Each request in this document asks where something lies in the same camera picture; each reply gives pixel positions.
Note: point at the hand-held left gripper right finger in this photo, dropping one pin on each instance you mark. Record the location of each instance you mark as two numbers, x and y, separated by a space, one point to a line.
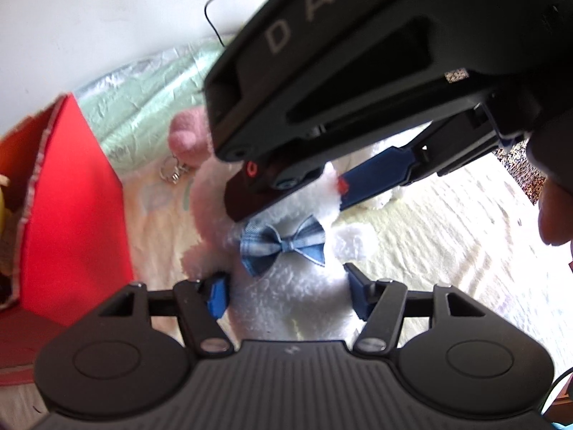
358 291

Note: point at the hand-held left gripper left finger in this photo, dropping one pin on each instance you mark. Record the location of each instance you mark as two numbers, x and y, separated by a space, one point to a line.
217 293

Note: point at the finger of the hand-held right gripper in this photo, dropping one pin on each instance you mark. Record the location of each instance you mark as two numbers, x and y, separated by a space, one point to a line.
250 192
376 174

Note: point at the white fluffy bear plush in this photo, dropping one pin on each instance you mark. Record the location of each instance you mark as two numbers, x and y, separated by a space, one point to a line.
304 286

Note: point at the red cardboard box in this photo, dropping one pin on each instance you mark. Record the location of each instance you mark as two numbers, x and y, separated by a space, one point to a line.
76 210

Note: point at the person's right hand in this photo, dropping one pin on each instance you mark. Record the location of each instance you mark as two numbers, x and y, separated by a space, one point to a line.
557 215

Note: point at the metal keyring clasp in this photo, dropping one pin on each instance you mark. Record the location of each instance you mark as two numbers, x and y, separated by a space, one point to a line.
172 174

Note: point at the pink brown bear plush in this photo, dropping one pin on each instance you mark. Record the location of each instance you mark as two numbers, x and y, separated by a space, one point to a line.
188 130

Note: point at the cartoon printed bed sheet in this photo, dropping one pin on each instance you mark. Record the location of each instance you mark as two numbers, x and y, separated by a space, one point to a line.
447 242

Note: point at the dark patterned blanket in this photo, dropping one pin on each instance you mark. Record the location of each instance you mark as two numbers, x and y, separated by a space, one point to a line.
523 174

